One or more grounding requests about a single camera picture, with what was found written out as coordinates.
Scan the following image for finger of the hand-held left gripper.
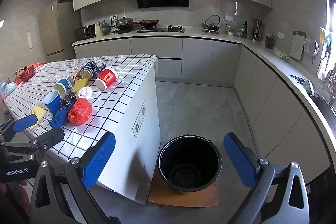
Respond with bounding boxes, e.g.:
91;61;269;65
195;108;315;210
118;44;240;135
0;114;39;146
1;127;65;159

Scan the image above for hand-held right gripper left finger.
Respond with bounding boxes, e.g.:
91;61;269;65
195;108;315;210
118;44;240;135
29;132;116;224

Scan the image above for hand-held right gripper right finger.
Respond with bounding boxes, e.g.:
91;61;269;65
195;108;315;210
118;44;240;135
223;132;310;224

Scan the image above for red plastic bag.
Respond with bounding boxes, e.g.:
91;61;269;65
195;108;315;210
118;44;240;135
68;98;93;125

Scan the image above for steel wool scrubber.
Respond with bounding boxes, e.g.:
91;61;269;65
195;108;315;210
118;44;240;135
60;93;78;109

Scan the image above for black bucket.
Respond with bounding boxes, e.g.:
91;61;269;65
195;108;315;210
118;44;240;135
157;135;222;193

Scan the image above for blue white paper cup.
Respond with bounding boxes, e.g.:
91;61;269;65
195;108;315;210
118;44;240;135
52;78;69;99

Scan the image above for brown snack packet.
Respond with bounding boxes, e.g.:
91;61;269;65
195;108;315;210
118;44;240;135
69;70;82;84

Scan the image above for red paper cup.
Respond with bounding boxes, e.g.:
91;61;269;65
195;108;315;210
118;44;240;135
95;67;119;90

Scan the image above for person's left hand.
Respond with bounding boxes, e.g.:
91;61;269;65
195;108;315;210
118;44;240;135
0;179;30;215

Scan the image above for island socket panel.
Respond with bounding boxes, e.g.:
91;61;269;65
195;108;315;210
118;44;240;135
132;101;146;140

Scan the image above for kitchen sink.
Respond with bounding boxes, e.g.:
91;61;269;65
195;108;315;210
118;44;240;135
290;74;332;110

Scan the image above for black microwave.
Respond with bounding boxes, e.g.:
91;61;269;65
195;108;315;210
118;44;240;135
76;25;96;41

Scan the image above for beige lower cabinets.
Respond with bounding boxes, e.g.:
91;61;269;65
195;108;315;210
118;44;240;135
73;37;331;185

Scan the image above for dish rack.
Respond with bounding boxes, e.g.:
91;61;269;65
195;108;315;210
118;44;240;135
319;64;336;90

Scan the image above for green vase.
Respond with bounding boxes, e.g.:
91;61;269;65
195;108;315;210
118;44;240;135
101;19;112;34

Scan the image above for black knife holder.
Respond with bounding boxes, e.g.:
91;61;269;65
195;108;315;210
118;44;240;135
265;32;277;50

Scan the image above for black induction cooker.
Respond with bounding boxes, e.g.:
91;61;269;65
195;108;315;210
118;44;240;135
112;28;135;35

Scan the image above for white cutting board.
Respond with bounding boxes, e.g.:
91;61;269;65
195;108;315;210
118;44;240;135
289;30;306;60

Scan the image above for utensil rack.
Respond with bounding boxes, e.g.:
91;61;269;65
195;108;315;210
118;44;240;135
252;18;264;42

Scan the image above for white steamer plate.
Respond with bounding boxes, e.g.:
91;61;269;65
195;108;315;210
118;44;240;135
304;37;319;57

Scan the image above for lidded cooking pot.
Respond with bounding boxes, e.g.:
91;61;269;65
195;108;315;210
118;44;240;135
115;16;138;30

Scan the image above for black gas hob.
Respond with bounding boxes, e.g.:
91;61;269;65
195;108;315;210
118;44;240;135
135;25;185;33

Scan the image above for black wok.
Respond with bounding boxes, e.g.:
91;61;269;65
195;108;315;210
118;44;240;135
138;19;160;28

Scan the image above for blue hanging towel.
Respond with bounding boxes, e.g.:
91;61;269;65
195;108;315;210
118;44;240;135
325;32;336;46

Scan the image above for dark kettle with handle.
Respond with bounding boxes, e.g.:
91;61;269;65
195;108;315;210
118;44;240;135
203;14;220;30

